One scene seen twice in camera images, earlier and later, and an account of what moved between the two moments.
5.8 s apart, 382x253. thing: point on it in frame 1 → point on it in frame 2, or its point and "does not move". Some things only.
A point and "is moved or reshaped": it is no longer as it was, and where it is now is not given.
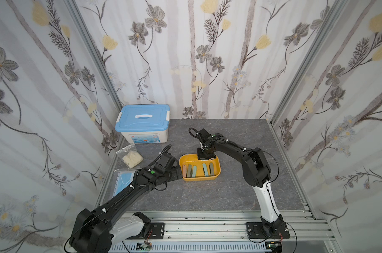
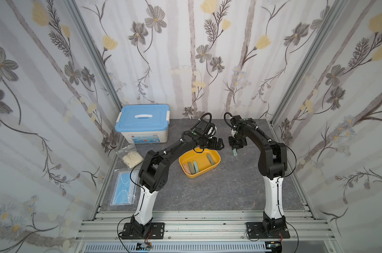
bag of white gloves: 130,156 does not move
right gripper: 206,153 → 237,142
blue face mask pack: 124,179 does not move
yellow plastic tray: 192,159 is moved or reshaped
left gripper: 175,176 → 213,146
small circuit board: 144,246 does not move
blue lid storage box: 142,124 does not move
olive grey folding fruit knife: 211,169 is moved or reshaped
